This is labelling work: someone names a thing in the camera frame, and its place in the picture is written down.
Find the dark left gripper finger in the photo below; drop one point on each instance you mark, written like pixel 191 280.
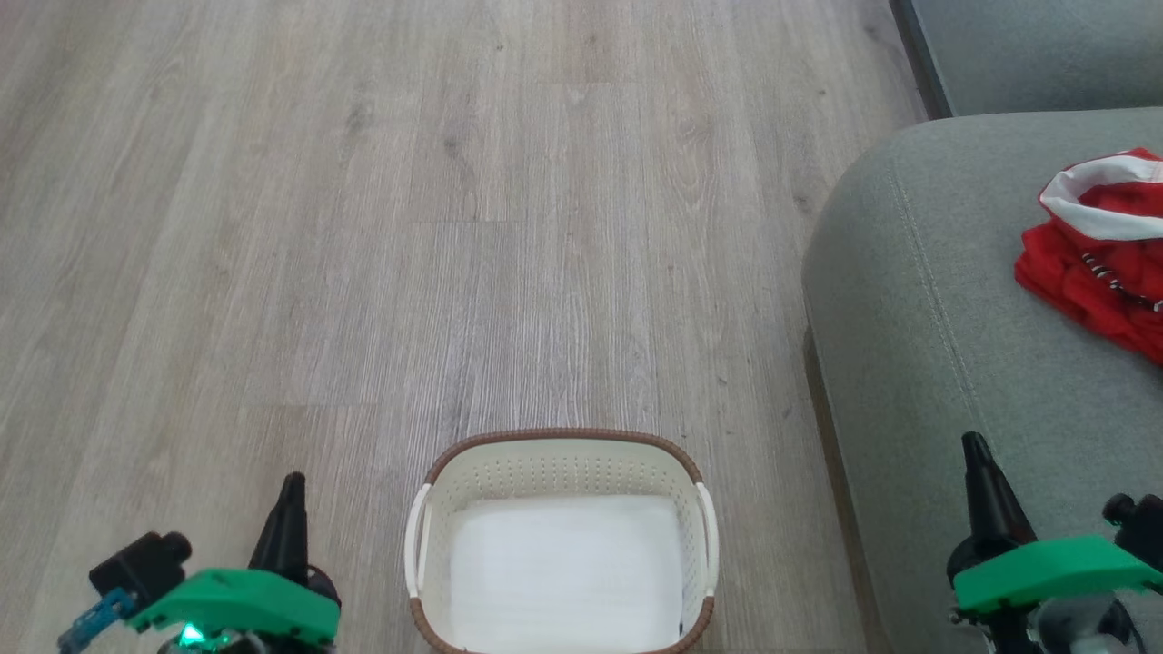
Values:
pixel 283 536

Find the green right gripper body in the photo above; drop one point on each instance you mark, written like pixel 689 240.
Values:
pixel 1054 568

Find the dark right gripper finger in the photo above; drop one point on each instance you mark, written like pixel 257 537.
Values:
pixel 992 500

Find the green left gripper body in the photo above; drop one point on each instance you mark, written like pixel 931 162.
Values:
pixel 236 599

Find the red white striped garment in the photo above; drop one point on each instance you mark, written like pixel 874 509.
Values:
pixel 1090 291

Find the plain red garment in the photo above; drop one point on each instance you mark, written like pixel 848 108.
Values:
pixel 1104 195

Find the white laundry basket brown rim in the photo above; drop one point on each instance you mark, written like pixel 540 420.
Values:
pixel 563 472

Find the grey sofa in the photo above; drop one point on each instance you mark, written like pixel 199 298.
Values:
pixel 918 363

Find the grey sofa section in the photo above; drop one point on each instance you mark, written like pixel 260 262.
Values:
pixel 1045 50

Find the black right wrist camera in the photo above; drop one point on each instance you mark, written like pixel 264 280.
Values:
pixel 1140 531

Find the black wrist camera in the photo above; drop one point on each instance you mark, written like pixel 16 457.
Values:
pixel 1140 531
pixel 141 568

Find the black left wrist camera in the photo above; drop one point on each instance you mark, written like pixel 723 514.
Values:
pixel 141 568

